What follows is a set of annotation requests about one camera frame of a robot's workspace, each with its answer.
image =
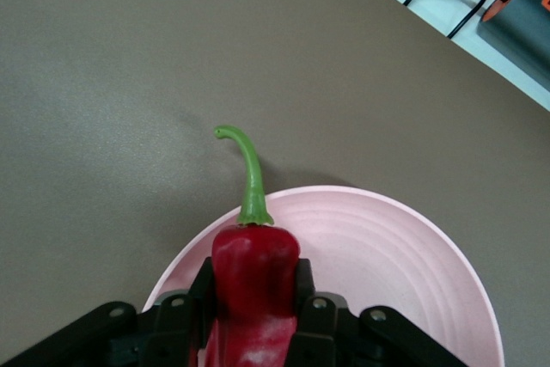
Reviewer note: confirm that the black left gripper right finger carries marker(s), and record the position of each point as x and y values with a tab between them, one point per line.
326	332

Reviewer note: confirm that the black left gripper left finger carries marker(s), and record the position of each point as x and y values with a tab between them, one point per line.
172	328

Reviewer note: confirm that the red chili pepper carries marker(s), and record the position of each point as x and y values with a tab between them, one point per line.
253	272

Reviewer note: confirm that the pink round plate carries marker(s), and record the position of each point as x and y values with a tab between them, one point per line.
386	264

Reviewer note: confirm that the brown table cloth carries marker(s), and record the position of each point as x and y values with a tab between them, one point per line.
129	83

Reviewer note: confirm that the grey box device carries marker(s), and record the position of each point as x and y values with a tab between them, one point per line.
524	27

